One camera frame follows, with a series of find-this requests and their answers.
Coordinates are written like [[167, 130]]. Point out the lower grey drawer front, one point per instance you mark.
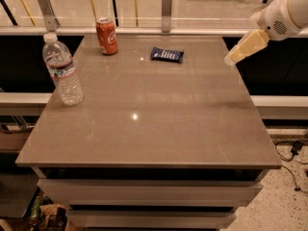
[[150, 219]]

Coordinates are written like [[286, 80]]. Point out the orange soda can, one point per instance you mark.
[[106, 32]]

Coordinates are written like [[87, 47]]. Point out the blue rxbar blueberry wrapper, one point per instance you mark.
[[166, 55]]

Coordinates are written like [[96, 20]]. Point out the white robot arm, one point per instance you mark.
[[298, 11]]

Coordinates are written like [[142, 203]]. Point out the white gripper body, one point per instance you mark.
[[271, 20]]

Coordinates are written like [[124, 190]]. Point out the black pole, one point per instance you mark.
[[115, 12]]

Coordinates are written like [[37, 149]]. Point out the right yellow pole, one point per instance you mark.
[[136, 12]]

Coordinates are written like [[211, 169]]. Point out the clear plastic water bottle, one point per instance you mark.
[[62, 70]]

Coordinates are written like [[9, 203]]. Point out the left metal railing bracket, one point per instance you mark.
[[50, 20]]

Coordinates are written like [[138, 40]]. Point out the metal railing bracket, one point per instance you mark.
[[166, 15], [50, 20]]

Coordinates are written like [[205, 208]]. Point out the left yellow pole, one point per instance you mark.
[[28, 11]]

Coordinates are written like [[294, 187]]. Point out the brown paper bag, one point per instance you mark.
[[54, 217]]

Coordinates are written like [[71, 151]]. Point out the upper grey drawer front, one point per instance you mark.
[[150, 193]]

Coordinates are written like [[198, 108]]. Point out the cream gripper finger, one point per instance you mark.
[[251, 43]]

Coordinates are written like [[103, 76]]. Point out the grey drawer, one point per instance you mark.
[[150, 219], [150, 193]]

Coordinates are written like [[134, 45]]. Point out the middle metal railing bracket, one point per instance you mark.
[[166, 15]]

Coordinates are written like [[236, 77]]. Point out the green can under table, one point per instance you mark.
[[35, 214]]

